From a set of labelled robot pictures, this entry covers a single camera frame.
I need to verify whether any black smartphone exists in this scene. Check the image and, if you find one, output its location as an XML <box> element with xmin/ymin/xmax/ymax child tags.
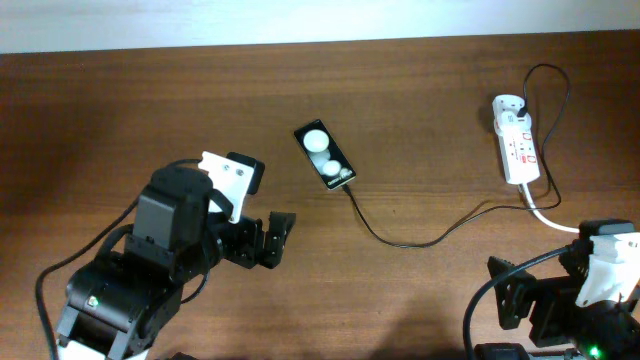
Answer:
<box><xmin>293</xmin><ymin>119</ymin><xmax>357</xmax><ymax>190</ymax></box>

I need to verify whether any white power strip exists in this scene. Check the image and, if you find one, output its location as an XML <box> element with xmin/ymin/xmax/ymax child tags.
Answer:
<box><xmin>494</xmin><ymin>111</ymin><xmax>540</xmax><ymax>185</ymax></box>

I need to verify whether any black usb charging cable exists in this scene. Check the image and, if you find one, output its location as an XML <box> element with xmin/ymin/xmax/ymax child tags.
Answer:
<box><xmin>342</xmin><ymin>62</ymin><xmax>572</xmax><ymax>249</ymax></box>

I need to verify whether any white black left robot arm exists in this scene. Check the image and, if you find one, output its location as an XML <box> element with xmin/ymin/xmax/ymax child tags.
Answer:
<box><xmin>54</xmin><ymin>166</ymin><xmax>296</xmax><ymax>359</ymax></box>

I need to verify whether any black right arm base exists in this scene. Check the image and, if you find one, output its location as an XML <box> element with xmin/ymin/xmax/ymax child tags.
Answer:
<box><xmin>474</xmin><ymin>343</ymin><xmax>585</xmax><ymax>360</ymax></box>

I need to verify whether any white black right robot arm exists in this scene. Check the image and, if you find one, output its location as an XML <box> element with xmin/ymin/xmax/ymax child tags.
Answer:
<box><xmin>494</xmin><ymin>255</ymin><xmax>639</xmax><ymax>359</ymax></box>

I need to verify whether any white power strip cord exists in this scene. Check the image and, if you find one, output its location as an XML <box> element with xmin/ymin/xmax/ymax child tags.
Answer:
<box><xmin>518</xmin><ymin>182</ymin><xmax>581</xmax><ymax>235</ymax></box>

